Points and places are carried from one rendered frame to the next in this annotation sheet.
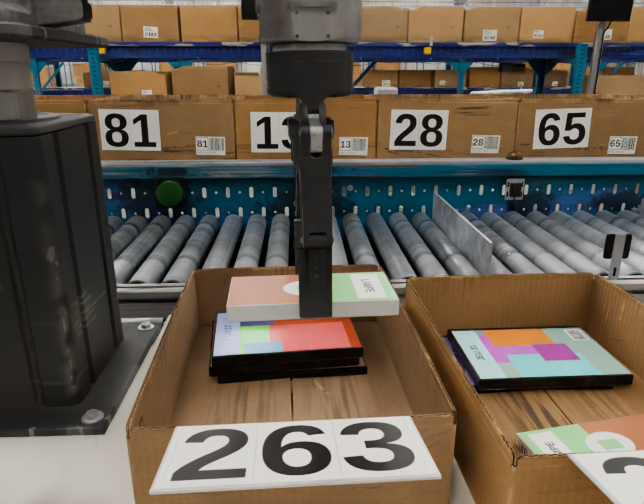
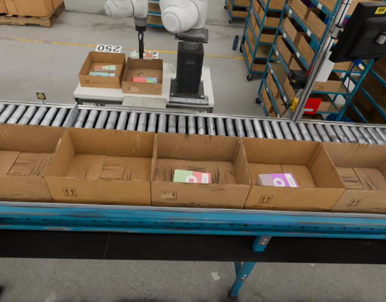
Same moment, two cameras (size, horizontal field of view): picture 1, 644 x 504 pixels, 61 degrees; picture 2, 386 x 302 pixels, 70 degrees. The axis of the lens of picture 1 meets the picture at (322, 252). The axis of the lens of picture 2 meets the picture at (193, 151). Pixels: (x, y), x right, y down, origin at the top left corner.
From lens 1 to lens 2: 2.61 m
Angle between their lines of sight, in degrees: 118
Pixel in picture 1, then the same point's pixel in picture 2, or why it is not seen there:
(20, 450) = not seen: hidden behind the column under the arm
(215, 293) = (157, 87)
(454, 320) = (109, 84)
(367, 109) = (74, 131)
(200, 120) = (175, 141)
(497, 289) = (99, 78)
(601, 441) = (105, 68)
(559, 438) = (110, 68)
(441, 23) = not seen: outside the picture
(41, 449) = not seen: hidden behind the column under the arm
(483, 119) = (0, 132)
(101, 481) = (168, 74)
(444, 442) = (129, 60)
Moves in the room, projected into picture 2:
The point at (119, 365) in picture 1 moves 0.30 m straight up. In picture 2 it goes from (173, 86) to (175, 48)
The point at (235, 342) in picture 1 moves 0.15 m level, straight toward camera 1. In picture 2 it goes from (153, 79) to (151, 70)
